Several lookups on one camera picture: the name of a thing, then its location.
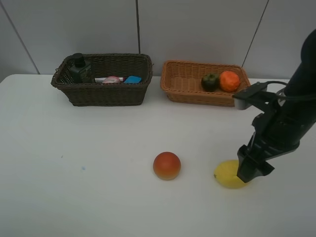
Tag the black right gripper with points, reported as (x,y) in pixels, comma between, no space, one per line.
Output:
(252,158)

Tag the yellow lemon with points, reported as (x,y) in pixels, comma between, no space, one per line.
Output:
(226,175)

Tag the orange tangerine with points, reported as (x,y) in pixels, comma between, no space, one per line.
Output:
(229,81)

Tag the red orange peach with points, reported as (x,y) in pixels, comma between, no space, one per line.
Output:
(167,166)

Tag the dark purple mangosteen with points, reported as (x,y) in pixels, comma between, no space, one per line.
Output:
(210,82)

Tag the black felt whiteboard eraser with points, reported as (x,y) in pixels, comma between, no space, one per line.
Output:
(132,80)

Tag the pink bottle white cap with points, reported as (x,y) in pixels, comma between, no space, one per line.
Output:
(111,79)

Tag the white marker pink caps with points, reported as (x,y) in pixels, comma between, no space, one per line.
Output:
(99,80)

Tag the dark green pump bottle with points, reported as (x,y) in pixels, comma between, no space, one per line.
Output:
(82,70)

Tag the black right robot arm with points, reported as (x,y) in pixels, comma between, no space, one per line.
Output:
(286,116)

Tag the orange wicker basket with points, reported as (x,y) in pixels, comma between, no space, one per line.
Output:
(181,81)

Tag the dark brown wicker basket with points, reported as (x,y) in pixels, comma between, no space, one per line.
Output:
(105,65)

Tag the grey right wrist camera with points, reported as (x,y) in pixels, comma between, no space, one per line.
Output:
(243,99)

